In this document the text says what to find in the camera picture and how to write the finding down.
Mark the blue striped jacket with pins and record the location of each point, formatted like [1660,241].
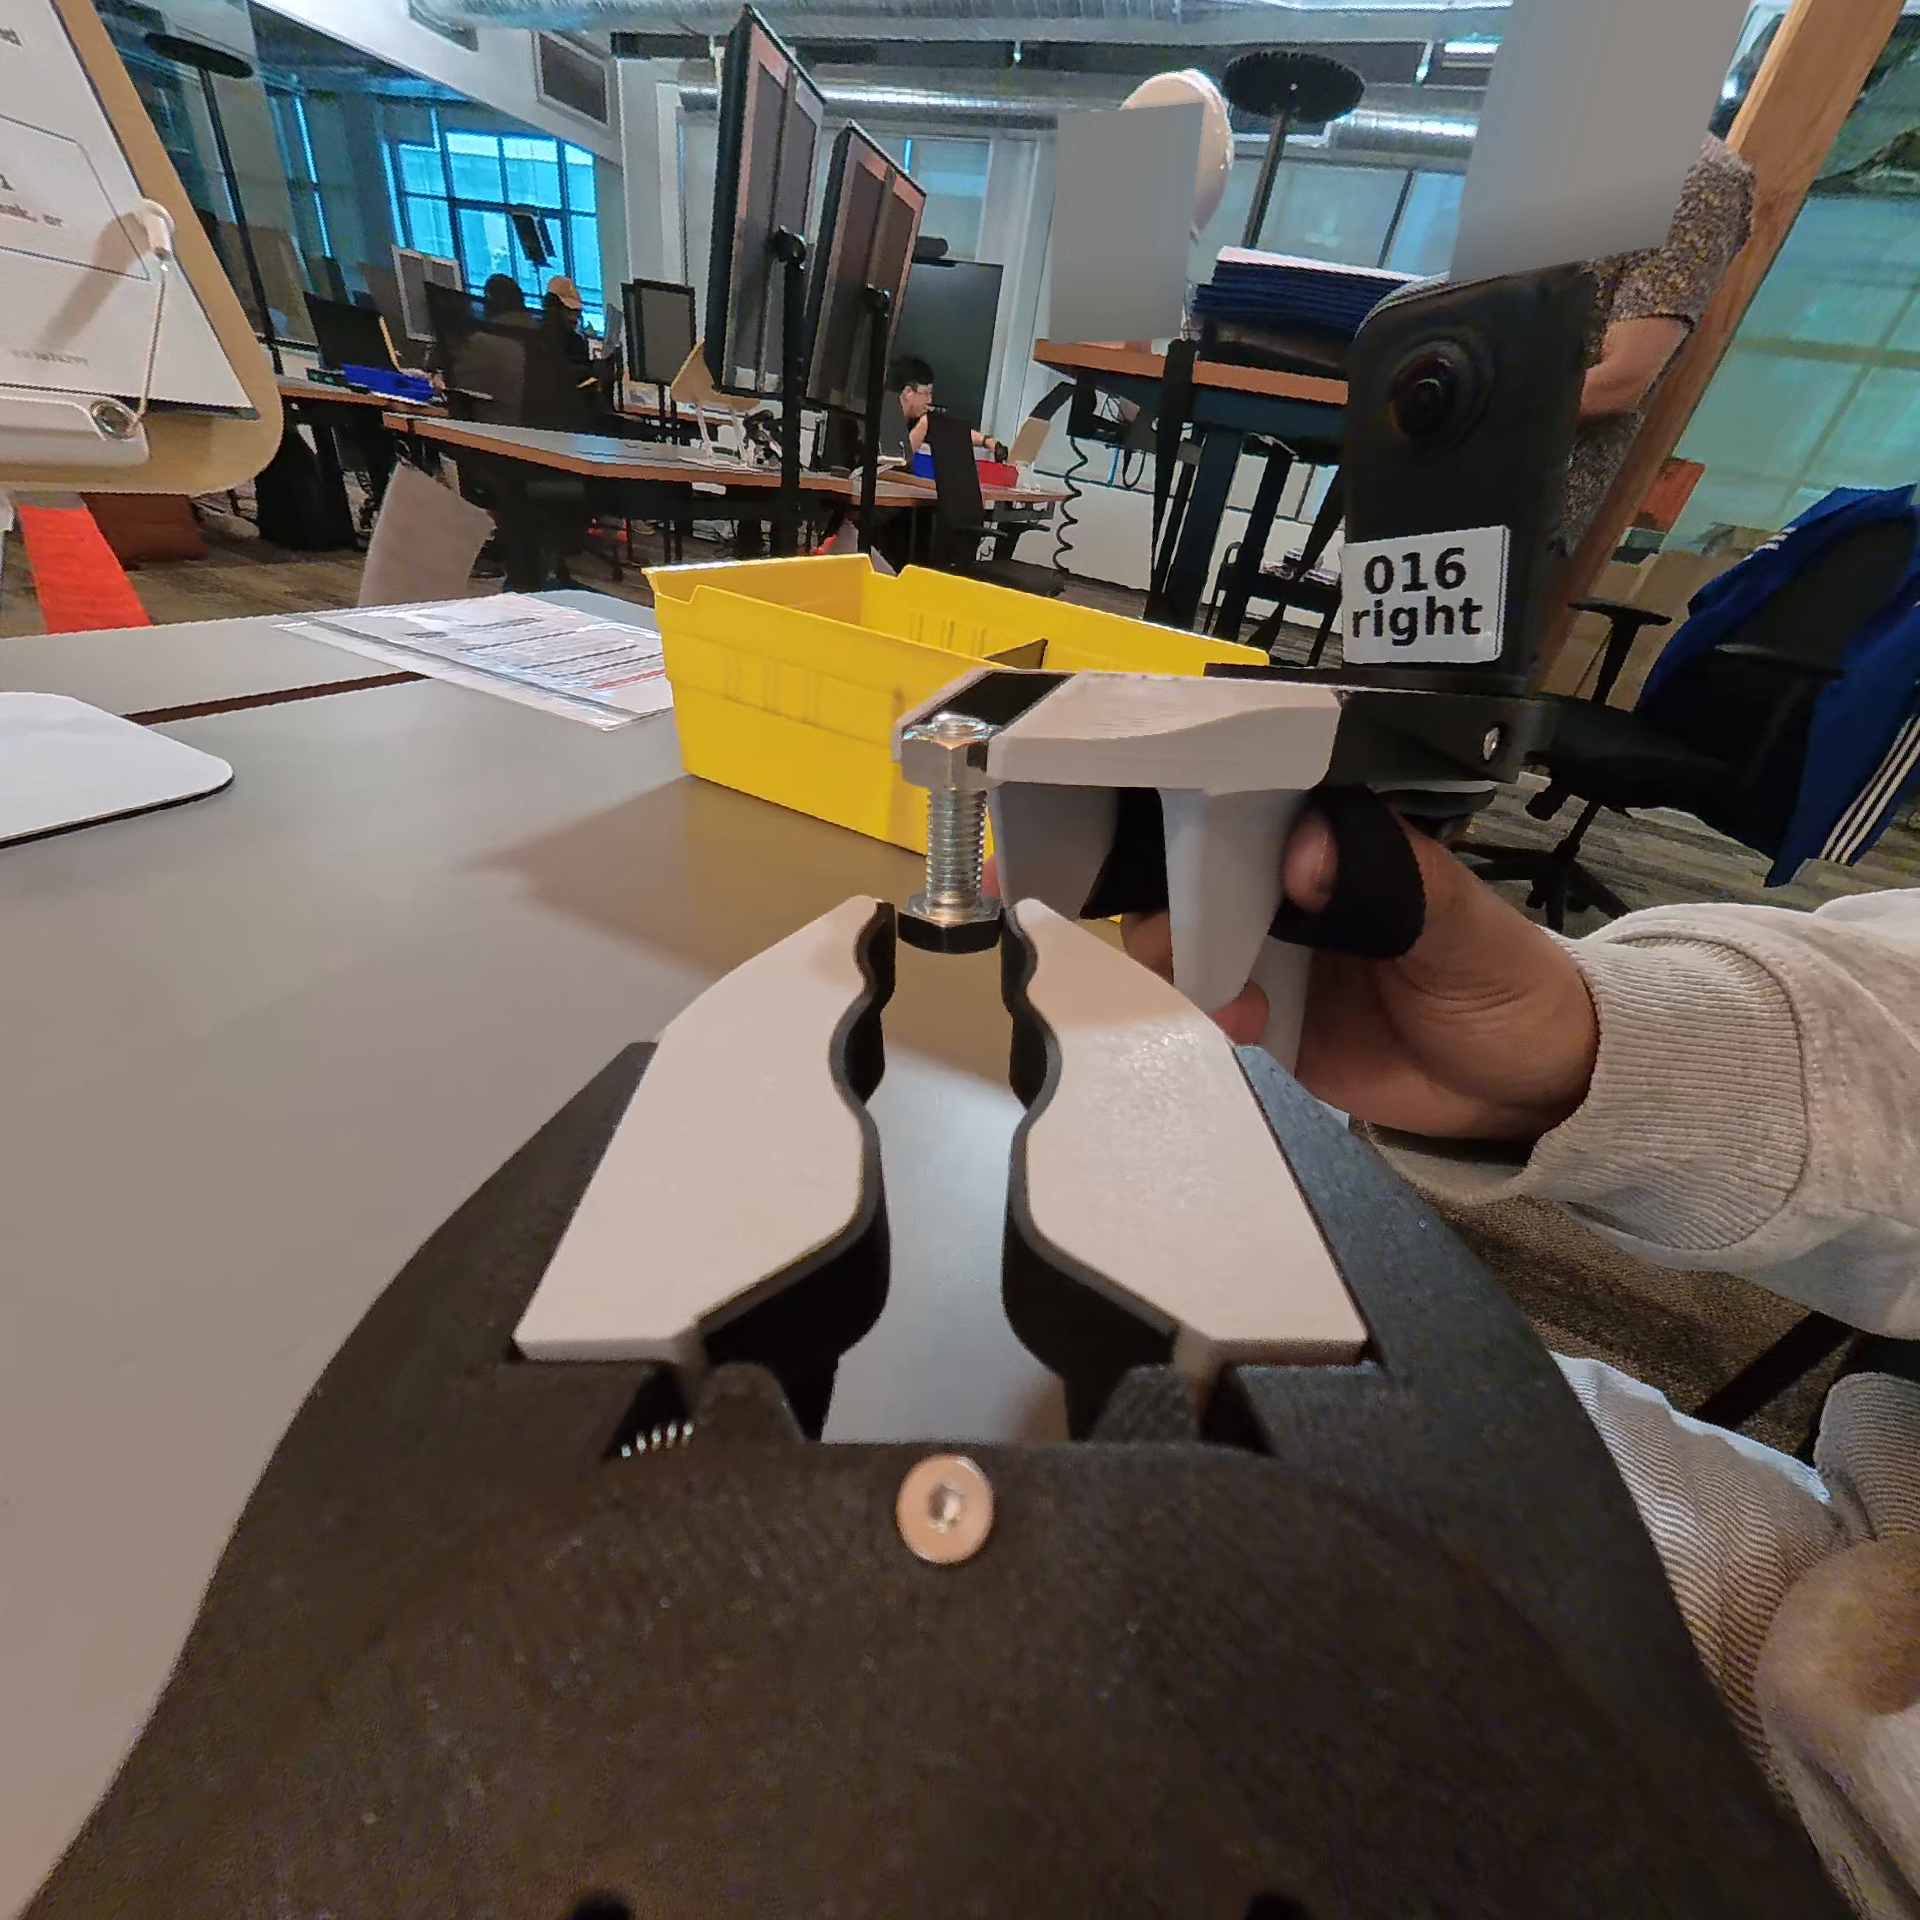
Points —
[1784,660]

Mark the laminated instruction sheet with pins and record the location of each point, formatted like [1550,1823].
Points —
[480,652]

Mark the yellow plastic bin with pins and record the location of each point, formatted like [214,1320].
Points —
[780,691]

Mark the orange traffic cone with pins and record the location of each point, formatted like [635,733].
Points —
[82,570]

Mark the grey desk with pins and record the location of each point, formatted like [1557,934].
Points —
[375,974]

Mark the wide black monitor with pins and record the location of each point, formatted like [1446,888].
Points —
[960,315]

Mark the person's right forearm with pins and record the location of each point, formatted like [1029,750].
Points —
[1755,1095]

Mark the wooden standing desk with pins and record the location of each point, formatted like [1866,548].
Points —
[1200,374]

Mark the black office chair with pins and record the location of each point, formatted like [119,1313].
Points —
[1635,735]

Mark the white printed page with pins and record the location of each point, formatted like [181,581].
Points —
[90,195]

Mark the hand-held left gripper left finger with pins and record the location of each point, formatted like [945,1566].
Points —
[720,1171]

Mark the stack of blue mats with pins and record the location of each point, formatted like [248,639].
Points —
[1304,300]

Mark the tall black monitor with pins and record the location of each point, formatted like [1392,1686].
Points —
[765,210]
[866,271]

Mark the wooden document stand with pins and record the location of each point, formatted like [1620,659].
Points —
[225,434]

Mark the person's right hand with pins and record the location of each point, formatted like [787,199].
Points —
[1471,1034]

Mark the long wooden office desk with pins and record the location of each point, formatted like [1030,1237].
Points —
[600,450]

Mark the pale cardboard sheet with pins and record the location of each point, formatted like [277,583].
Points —
[428,540]

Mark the person's grey sweatshirt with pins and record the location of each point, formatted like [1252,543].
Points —
[1695,1500]

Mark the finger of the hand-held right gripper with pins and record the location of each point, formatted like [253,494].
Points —
[1005,694]
[1171,735]

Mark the small black monitor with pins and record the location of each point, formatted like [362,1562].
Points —
[661,332]

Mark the black floor lamp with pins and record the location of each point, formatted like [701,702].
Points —
[1293,86]

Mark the silver threaded bolt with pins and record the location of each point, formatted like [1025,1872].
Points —
[954,841]

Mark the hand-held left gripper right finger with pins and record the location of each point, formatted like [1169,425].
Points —
[1184,1185]

